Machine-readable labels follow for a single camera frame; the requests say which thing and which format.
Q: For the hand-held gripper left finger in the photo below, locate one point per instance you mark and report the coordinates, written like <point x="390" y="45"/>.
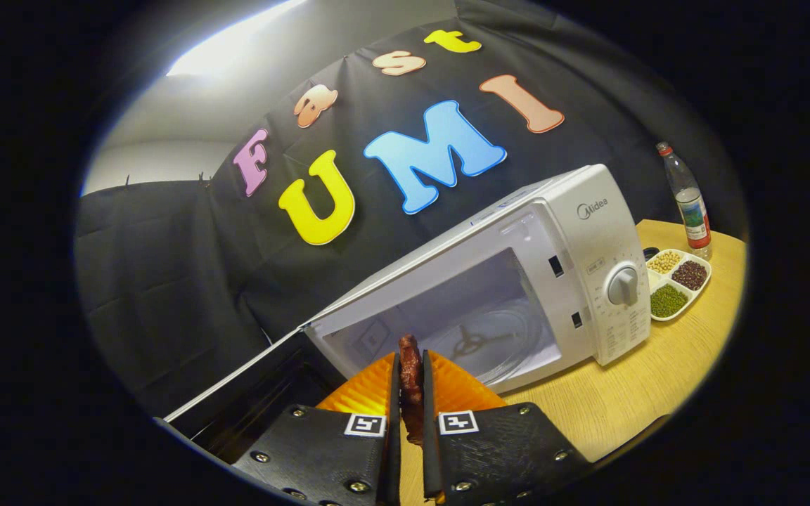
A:
<point x="394" y="464"/>

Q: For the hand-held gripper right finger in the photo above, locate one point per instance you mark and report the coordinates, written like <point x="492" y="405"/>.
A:
<point x="430" y="464"/>

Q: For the dark red meat strip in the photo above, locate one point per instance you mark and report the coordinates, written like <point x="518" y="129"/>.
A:
<point x="410" y="379"/>

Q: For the white toaster oven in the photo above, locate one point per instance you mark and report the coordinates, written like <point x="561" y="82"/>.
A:
<point x="588" y="232"/>

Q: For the glass turntable plate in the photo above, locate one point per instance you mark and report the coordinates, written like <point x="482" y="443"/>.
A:
<point x="514" y="344"/>

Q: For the white divided bean dish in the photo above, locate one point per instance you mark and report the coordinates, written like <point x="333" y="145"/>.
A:
<point x="669" y="301"/>

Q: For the black backdrop cloth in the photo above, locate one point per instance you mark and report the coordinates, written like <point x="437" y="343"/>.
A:
<point x="166" y="281"/>

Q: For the small black round object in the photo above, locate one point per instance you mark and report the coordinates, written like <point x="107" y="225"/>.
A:
<point x="650" y="252"/>

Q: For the clear plastic water bottle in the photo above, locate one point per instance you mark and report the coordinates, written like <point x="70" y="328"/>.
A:
<point x="690" y="211"/>

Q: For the bright ceiling light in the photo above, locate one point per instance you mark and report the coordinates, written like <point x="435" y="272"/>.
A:
<point x="236" y="42"/>

